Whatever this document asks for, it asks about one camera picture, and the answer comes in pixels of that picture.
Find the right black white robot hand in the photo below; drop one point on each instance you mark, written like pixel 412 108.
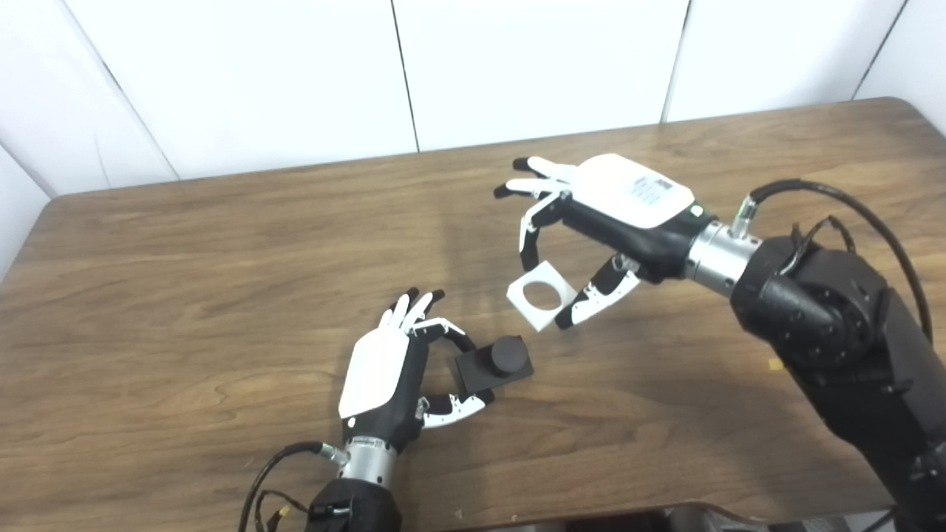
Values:
pixel 628 199

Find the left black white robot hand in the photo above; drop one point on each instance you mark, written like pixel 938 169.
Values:
pixel 380 377

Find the black peg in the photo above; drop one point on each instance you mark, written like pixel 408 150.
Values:
pixel 502 362

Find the white square piece with hole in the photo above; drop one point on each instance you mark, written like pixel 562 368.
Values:
pixel 521 295

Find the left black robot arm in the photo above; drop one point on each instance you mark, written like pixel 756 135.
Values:
pixel 355 495

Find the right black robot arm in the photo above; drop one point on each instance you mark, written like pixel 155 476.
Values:
pixel 835 325

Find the grey robot torso edge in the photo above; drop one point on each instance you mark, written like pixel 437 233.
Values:
pixel 702 519

